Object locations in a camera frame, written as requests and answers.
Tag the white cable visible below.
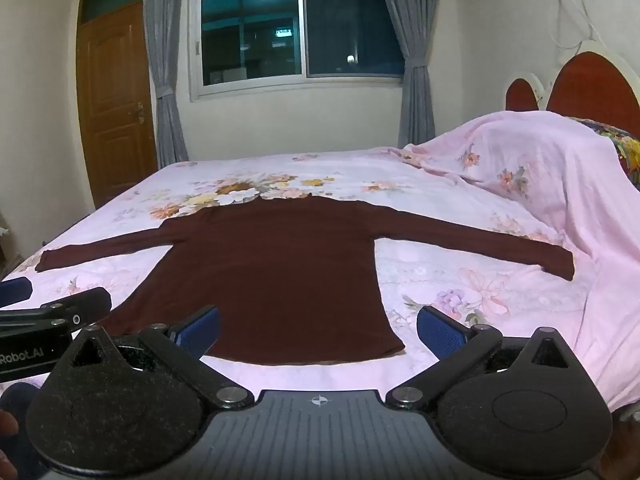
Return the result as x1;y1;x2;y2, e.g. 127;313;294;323
547;0;608;53

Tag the glass transom panel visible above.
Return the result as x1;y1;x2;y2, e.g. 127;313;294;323
80;0;146;24

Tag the brown wooden door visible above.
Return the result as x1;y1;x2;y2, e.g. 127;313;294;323
76;1;159;209

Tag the person's left hand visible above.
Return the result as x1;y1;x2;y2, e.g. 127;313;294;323
0;408;20;480

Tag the maroon long-sleeve shirt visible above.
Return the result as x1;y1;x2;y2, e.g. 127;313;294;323
37;195;575;367

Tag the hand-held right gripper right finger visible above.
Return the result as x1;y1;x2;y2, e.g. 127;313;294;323
386;304;572;409

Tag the red wooden headboard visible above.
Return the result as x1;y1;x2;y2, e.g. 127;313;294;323
504;50;640;138

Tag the colourful patterned blanket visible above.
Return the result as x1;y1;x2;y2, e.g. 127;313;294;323
570;116;640;187

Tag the pink floral bedsheet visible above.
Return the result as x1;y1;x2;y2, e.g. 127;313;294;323
0;110;640;413

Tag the sliding glass window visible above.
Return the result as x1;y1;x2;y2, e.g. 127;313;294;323
188;0;407;101

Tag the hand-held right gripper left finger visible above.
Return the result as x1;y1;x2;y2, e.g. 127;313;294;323
60;305;254;409

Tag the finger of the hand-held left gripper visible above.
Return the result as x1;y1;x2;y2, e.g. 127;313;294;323
0;287;112;335
0;277;34;307

